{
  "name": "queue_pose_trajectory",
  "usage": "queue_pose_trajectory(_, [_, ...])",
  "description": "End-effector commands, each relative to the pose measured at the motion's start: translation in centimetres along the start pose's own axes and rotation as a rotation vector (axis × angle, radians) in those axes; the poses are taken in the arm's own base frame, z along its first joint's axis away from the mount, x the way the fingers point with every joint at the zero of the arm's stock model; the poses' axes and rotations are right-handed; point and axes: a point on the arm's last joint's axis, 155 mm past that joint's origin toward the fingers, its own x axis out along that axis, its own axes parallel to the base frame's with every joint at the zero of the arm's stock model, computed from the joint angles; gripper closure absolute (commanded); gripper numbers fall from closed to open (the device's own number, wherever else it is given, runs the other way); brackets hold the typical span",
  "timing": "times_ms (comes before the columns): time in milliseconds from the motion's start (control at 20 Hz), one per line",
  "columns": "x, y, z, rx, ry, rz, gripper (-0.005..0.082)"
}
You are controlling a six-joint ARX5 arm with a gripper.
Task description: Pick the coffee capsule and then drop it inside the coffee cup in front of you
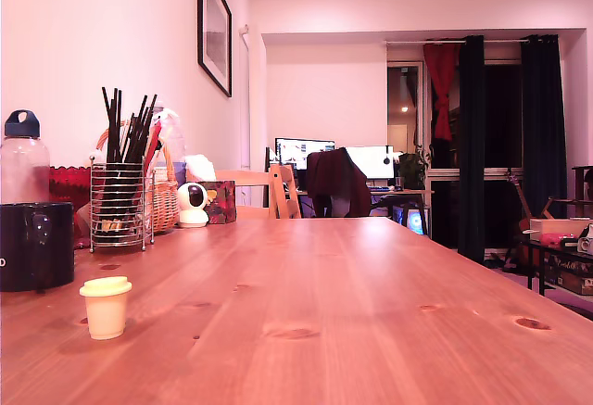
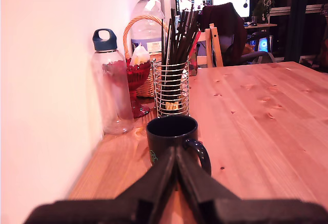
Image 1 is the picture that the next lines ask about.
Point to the red glass goblet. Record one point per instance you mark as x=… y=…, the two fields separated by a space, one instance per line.
x=69 y=187

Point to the dark board game box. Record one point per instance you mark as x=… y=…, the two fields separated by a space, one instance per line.
x=574 y=277

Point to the green potted plant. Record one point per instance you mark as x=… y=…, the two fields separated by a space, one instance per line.
x=412 y=168

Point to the grey office chair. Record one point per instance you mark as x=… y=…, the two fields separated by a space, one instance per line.
x=342 y=206

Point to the lit computer tower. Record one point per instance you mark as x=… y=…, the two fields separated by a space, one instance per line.
x=412 y=222

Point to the white curtain rod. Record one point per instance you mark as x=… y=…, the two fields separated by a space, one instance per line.
x=407 y=41

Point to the dark curtain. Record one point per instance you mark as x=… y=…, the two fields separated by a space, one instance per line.
x=471 y=145
x=544 y=122

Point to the wooden desk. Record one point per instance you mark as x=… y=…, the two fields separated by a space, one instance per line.
x=407 y=191

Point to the pink case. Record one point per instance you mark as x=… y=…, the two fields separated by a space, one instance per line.
x=553 y=239

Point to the pale wooden box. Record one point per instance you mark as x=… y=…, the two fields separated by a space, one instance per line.
x=556 y=226

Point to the acoustic guitar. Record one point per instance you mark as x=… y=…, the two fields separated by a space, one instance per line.
x=523 y=219

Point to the red curtain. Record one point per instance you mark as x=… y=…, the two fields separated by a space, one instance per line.
x=442 y=80

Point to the floral patterned box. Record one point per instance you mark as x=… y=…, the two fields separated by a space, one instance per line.
x=222 y=203

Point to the low black side table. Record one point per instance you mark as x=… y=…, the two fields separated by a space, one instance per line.
x=542 y=270

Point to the black framed wall picture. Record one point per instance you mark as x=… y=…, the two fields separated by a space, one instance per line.
x=215 y=29

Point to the clear plastic bottle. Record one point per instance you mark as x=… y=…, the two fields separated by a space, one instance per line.
x=176 y=141

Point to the black headphones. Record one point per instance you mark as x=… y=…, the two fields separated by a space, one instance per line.
x=387 y=160

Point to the dark red jacket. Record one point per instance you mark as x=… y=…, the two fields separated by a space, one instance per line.
x=338 y=173

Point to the white tissue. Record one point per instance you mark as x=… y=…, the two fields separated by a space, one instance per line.
x=199 y=166

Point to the computer monitor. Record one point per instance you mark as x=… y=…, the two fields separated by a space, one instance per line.
x=301 y=150
x=370 y=161

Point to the wicker basket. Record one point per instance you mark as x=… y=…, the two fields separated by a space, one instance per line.
x=164 y=206

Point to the white wall pipe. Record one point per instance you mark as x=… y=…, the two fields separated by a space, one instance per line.
x=244 y=99

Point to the wooden chair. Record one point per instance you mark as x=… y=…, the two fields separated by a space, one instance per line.
x=241 y=178

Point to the yellow coffee capsule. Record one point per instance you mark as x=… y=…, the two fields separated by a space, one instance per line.
x=105 y=312

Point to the black chopstick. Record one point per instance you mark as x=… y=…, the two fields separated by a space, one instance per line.
x=104 y=99
x=114 y=99
x=153 y=100
x=143 y=101
x=120 y=99

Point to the small white round camera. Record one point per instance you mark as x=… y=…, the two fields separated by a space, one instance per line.
x=192 y=206

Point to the dark wooden shelf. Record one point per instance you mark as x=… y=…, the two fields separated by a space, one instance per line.
x=583 y=168

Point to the white instant camera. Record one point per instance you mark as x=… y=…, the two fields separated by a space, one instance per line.
x=588 y=243

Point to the dark blue coffee mug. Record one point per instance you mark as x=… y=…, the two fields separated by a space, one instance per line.
x=28 y=256

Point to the clear water bottle blue cap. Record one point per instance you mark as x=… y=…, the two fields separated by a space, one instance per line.
x=23 y=168

